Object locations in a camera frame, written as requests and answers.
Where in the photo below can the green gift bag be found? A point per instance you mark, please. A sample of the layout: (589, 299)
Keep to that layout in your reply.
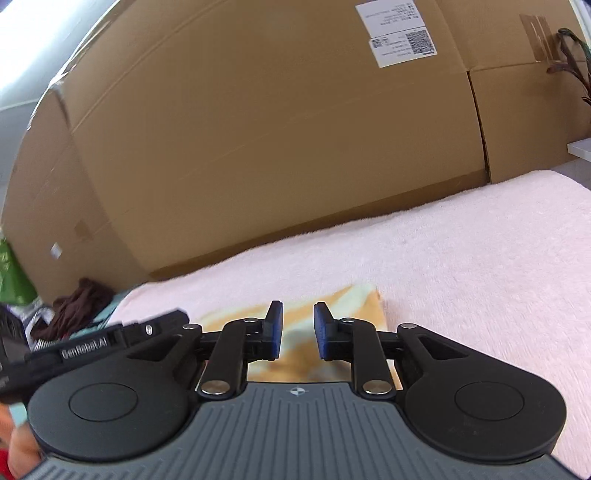
(15, 286)

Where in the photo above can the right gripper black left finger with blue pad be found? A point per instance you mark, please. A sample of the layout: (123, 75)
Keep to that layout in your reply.
(187, 361)

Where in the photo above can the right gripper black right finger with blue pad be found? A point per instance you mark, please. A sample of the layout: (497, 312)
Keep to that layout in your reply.
(380, 360)

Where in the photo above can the large brown cardboard box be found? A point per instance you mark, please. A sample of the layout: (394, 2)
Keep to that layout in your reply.
(208, 126)

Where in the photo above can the white shelf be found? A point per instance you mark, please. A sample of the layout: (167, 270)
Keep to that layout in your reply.
(580, 149)

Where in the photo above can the right brown cardboard box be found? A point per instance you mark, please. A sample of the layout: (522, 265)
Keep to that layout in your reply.
(528, 115)

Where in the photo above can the left brown cardboard box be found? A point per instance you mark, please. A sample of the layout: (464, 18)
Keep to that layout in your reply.
(50, 199)

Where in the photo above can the person's left hand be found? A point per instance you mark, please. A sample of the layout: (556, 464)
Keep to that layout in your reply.
(20, 452)

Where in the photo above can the pink terry towel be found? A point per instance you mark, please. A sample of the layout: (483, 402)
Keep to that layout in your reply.
(503, 269)

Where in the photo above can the dark brown garment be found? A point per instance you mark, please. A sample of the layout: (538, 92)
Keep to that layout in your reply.
(75, 311)

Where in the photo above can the grey striped garment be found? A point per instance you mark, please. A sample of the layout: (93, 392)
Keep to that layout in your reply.
(38, 319)

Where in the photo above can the red green potted plant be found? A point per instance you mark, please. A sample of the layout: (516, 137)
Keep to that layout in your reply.
(566, 40)

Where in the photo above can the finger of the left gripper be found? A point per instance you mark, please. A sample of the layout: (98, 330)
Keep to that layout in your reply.
(139, 332)

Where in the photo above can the orange white striped garment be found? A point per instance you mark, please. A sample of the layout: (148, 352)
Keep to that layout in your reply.
(299, 360)

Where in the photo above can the white shipping label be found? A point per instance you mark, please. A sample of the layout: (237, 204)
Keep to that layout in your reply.
(398, 33)

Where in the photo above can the teal cloth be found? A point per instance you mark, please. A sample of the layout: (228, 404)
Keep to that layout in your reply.
(101, 319)

